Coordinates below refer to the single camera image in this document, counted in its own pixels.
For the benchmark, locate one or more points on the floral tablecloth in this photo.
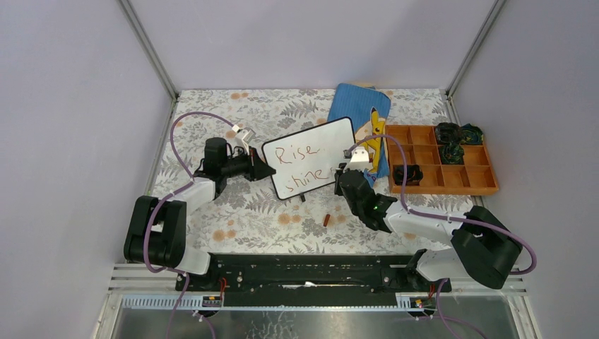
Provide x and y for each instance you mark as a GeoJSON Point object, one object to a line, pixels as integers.
{"type": "Point", "coordinates": [248, 218]}

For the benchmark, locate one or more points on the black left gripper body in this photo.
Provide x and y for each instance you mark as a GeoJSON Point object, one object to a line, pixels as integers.
{"type": "Point", "coordinates": [248, 164]}

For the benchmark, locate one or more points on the blue Pikachu cloth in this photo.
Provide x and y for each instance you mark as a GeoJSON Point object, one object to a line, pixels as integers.
{"type": "Point", "coordinates": [368, 109]}

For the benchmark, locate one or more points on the white whiteboard black frame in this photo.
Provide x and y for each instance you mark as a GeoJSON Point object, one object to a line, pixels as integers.
{"type": "Point", "coordinates": [306, 160]}

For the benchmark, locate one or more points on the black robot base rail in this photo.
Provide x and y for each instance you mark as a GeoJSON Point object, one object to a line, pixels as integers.
{"type": "Point", "coordinates": [297, 283]}

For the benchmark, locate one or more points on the black orange cloth roll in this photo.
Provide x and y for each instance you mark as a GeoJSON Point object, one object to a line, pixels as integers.
{"type": "Point", "coordinates": [413, 175]}

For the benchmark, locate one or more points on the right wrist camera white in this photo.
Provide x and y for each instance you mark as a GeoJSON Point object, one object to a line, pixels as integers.
{"type": "Point", "coordinates": [357, 159]}

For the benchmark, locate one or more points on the dark patterned cloth roll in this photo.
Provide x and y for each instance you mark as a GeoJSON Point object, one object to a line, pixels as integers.
{"type": "Point", "coordinates": [471, 135]}
{"type": "Point", "coordinates": [451, 154]}
{"type": "Point", "coordinates": [447, 133]}

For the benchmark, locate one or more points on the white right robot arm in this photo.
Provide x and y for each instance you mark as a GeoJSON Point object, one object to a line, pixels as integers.
{"type": "Point", "coordinates": [477, 245]}

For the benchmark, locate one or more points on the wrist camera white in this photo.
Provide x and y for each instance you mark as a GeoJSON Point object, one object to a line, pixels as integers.
{"type": "Point", "coordinates": [357, 159]}
{"type": "Point", "coordinates": [243, 137]}

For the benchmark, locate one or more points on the orange compartment tray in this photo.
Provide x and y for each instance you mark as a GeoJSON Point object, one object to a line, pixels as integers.
{"type": "Point", "coordinates": [475, 177]}

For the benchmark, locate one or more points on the red marker cap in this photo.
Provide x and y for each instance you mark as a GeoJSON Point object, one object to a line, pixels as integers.
{"type": "Point", "coordinates": [326, 220]}

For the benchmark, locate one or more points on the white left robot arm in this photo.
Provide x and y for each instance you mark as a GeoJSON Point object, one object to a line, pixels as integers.
{"type": "Point", "coordinates": [157, 231]}

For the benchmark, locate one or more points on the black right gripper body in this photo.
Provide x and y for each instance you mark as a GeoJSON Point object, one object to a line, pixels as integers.
{"type": "Point", "coordinates": [338, 190]}

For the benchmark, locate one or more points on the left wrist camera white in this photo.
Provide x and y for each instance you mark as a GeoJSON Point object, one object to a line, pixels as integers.
{"type": "Point", "coordinates": [243, 137]}

